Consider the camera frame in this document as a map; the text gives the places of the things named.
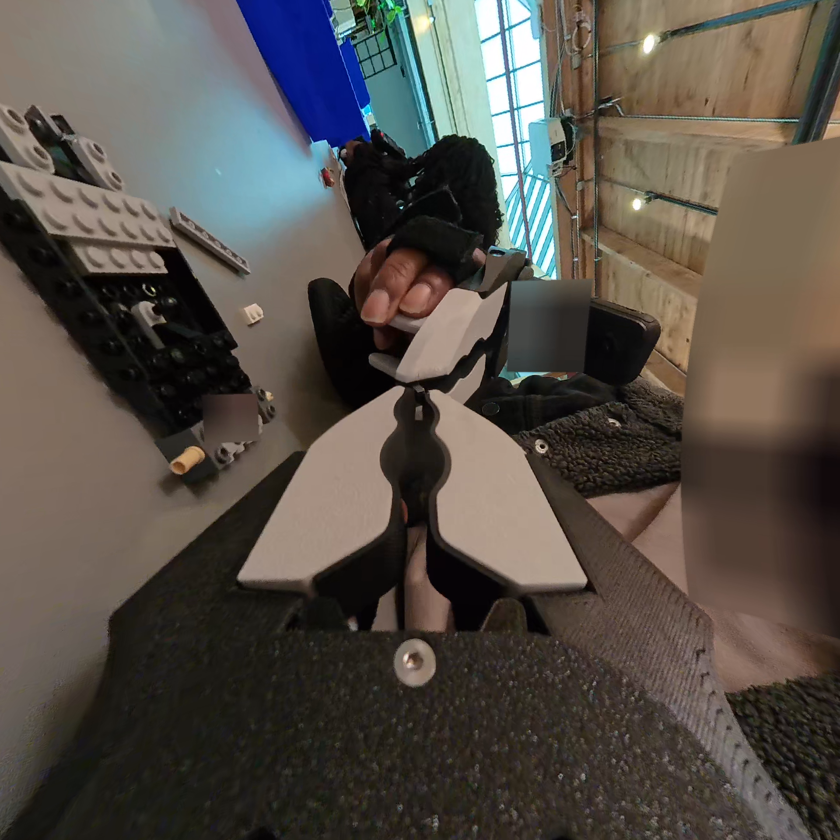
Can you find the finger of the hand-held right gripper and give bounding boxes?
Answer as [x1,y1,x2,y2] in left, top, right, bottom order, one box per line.
[449,287,511,404]
[369,287,491,383]

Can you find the black toy brick car chassis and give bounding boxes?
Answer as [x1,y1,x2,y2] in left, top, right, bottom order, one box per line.
[0,104,278,488]

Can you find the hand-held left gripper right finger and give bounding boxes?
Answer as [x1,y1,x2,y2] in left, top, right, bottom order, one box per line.
[425,391,589,632]

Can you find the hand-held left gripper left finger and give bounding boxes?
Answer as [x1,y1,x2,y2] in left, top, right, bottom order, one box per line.
[236,386,411,632]

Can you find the person's right forearm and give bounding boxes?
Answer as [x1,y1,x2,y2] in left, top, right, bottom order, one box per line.
[307,277,408,409]

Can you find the person's right hand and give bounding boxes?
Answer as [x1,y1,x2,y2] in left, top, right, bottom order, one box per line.
[356,239,458,350]

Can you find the white wall box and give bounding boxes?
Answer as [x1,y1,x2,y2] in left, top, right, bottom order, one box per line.
[528,115,578,178]

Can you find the blue storage bin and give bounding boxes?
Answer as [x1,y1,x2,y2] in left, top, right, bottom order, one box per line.
[236,0,371,147]

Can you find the long grey brick plate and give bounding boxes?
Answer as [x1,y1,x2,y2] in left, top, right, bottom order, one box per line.
[169,206,252,275]

